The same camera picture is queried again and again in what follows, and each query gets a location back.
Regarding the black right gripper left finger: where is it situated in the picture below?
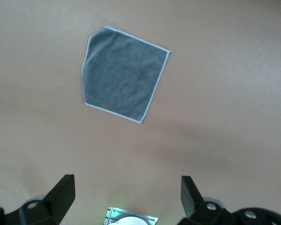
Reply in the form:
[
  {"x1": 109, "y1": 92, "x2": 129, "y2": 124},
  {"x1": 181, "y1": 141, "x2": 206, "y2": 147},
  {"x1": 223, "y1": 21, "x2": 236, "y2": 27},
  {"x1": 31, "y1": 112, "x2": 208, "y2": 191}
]
[{"x1": 0, "y1": 174, "x2": 76, "y2": 225}]

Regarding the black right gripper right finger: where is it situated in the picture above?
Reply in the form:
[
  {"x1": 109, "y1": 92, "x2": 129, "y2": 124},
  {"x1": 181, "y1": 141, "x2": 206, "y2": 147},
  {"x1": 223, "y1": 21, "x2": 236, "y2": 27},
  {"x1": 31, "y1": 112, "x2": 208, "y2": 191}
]
[{"x1": 177, "y1": 175, "x2": 281, "y2": 225}]

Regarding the grey microfibre towel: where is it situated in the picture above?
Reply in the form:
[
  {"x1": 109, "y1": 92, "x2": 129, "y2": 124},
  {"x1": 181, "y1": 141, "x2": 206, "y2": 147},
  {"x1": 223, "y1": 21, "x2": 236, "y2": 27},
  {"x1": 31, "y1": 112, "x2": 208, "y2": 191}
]
[{"x1": 81, "y1": 25, "x2": 172, "y2": 124}]

